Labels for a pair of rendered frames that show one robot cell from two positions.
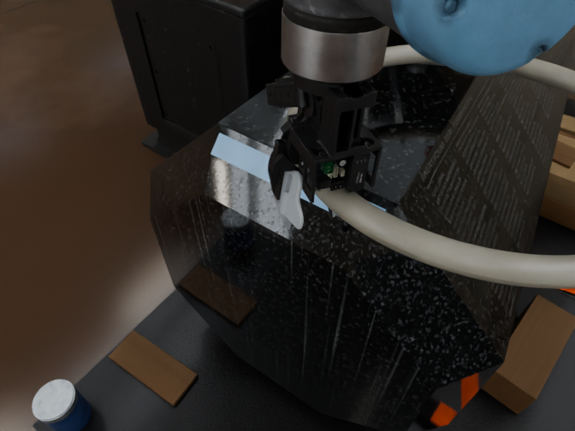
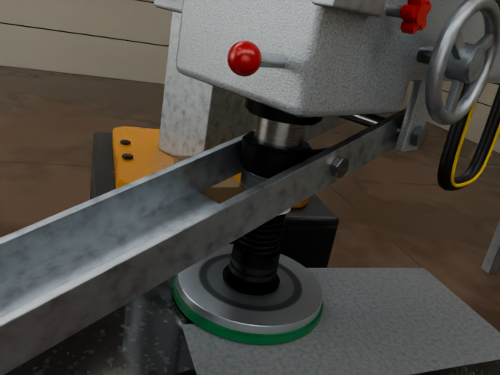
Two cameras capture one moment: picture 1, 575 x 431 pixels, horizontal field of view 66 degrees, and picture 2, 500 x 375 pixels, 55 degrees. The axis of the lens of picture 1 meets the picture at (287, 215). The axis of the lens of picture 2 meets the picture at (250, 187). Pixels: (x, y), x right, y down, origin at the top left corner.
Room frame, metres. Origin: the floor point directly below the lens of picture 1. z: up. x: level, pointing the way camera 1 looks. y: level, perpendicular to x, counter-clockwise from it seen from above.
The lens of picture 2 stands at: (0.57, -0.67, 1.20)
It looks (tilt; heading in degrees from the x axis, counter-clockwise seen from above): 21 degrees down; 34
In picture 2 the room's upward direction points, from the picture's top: 10 degrees clockwise
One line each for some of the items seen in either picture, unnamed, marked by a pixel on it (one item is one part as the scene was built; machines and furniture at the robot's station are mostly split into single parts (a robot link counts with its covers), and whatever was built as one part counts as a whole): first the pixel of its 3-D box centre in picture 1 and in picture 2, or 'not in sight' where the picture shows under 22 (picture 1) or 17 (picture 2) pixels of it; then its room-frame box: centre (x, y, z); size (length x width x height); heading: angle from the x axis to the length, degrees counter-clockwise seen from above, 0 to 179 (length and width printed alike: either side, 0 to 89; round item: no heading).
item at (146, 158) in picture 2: not in sight; (203, 161); (1.58, 0.18, 0.76); 0.49 x 0.49 x 0.05; 53
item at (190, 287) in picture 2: not in sight; (250, 283); (1.09, -0.35, 0.82); 0.21 x 0.21 x 0.01
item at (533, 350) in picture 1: (528, 351); not in sight; (0.53, -0.67, 0.07); 0.30 x 0.12 x 0.12; 138
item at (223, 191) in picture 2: not in sight; (205, 180); (1.39, 0.00, 0.81); 0.20 x 0.10 x 0.05; 61
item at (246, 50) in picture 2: not in sight; (261, 59); (0.96, -0.39, 1.15); 0.08 x 0.03 x 0.03; 171
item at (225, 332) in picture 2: not in sight; (249, 285); (1.09, -0.35, 0.82); 0.22 x 0.22 x 0.04
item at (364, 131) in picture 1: (329, 126); not in sight; (0.35, -0.04, 0.99); 0.09 x 0.08 x 0.12; 22
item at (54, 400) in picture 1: (63, 408); not in sight; (0.38, 0.57, 0.08); 0.10 x 0.10 x 0.13
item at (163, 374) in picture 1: (152, 366); not in sight; (0.51, 0.38, 0.02); 0.25 x 0.10 x 0.01; 57
